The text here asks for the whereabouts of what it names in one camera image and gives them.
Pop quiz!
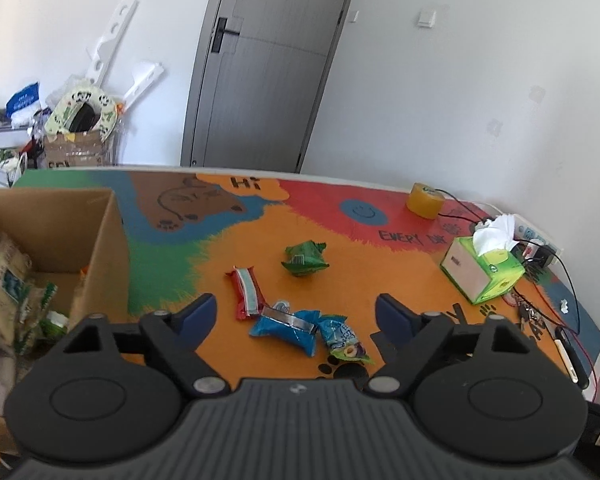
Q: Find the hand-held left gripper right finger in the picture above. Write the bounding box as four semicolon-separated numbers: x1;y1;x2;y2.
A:
367;293;541;396

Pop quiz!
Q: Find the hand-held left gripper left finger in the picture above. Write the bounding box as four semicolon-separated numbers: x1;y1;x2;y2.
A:
57;292;231;396

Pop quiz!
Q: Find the blue foil snack packet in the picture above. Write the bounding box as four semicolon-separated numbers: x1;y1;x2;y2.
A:
249;301;322;359

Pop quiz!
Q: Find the large brown cardboard box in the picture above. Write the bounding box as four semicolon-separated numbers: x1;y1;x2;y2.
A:
0;187;131;456

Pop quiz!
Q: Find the long white pastry packet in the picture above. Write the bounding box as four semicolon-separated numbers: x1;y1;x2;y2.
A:
0;232;34;357

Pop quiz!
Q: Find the red snack packet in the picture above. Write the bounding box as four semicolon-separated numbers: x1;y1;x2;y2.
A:
224;265;267;322

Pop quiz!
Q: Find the colourful printed table mat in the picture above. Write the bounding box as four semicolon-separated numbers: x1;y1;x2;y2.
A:
10;167;600;396

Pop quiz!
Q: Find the blue green candy packet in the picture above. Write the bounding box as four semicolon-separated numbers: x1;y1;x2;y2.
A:
314;314;377;367

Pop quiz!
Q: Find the green tissue box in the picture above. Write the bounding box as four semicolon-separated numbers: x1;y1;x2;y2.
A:
439;213;526;305

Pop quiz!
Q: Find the small dark green packet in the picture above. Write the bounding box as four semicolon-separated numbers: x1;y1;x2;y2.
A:
280;241;329;278

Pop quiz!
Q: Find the yellow tape roll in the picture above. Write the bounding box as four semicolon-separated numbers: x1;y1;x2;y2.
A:
406;182;446;220

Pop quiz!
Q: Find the bunch of keys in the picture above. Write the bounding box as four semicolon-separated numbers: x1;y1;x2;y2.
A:
504;291;547;328

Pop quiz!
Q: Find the black power adapter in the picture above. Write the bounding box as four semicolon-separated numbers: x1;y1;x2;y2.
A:
522;240;557;269

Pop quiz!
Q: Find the white power strip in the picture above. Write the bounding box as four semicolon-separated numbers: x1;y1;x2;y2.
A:
511;214;564;257

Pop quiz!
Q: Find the small brown cardboard box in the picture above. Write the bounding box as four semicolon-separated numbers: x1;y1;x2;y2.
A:
42;129;107;169

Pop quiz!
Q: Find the short white plastic board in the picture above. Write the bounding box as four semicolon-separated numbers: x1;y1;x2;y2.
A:
121;61;164;112

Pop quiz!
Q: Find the white green carton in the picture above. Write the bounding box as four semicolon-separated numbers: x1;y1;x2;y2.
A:
0;147;29;189

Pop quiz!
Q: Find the grey door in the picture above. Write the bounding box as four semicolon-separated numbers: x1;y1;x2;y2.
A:
181;0;364;174

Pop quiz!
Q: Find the blue plastic bag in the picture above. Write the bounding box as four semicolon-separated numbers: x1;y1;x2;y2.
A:
5;81;42;114

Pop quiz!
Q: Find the thin black cable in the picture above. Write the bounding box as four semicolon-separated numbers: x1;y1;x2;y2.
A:
431;187;497;224

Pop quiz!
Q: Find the long black cable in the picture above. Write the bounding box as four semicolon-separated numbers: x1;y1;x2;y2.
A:
524;239;582;335

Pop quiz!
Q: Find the red cable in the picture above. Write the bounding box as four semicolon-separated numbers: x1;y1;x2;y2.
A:
500;244;597;377

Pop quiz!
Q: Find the panda print seat ring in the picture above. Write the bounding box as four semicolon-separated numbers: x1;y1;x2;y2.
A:
44;84;122;139

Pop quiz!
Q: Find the black door handle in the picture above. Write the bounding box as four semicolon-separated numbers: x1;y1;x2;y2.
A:
210;17;241;54

